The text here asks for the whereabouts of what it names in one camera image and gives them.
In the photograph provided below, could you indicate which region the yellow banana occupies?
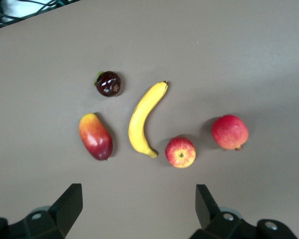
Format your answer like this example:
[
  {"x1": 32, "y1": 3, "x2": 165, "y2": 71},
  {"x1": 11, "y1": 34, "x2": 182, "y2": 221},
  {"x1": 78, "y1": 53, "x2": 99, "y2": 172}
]
[{"x1": 128, "y1": 80, "x2": 169, "y2": 158}]

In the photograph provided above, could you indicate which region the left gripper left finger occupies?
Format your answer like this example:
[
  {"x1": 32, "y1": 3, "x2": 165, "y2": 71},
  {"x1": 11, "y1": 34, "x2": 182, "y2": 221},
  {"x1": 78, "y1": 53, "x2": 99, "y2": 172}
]
[{"x1": 0, "y1": 183, "x2": 83, "y2": 239}]

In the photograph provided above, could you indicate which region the red pomegranate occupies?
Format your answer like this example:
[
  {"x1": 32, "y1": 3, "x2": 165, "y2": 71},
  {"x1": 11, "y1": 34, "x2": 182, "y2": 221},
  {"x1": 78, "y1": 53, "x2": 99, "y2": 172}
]
[{"x1": 211, "y1": 114, "x2": 250, "y2": 152}]

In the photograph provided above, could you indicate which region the red yellow mango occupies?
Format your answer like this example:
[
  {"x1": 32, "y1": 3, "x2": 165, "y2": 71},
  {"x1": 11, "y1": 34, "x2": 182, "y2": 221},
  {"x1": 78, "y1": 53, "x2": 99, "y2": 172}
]
[{"x1": 79, "y1": 113, "x2": 114, "y2": 161}]

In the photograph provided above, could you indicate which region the dark purple mangosteen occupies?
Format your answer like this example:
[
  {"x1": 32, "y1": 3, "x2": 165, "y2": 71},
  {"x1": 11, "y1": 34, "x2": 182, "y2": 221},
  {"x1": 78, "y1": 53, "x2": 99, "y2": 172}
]
[{"x1": 93, "y1": 70, "x2": 122, "y2": 97}]

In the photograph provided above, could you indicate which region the red yellow apple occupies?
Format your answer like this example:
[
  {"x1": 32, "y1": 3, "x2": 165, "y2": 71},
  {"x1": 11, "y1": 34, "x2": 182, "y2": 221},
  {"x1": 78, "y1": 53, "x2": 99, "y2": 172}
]
[{"x1": 164, "y1": 136, "x2": 197, "y2": 169}]

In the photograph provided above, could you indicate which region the brown table cover mat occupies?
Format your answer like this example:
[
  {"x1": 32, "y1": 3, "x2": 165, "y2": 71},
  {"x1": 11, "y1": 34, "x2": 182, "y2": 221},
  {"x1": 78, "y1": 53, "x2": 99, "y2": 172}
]
[{"x1": 0, "y1": 0, "x2": 299, "y2": 239}]

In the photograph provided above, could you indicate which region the cable bundle at table edge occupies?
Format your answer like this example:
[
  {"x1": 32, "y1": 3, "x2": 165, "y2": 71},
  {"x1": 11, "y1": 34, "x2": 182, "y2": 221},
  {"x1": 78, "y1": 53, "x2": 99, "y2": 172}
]
[{"x1": 0, "y1": 0, "x2": 82, "y2": 32}]

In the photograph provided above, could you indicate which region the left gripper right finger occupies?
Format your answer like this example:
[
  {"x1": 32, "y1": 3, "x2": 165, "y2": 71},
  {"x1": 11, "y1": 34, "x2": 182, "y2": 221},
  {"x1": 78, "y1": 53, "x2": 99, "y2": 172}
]
[{"x1": 189, "y1": 184, "x2": 299, "y2": 239}]

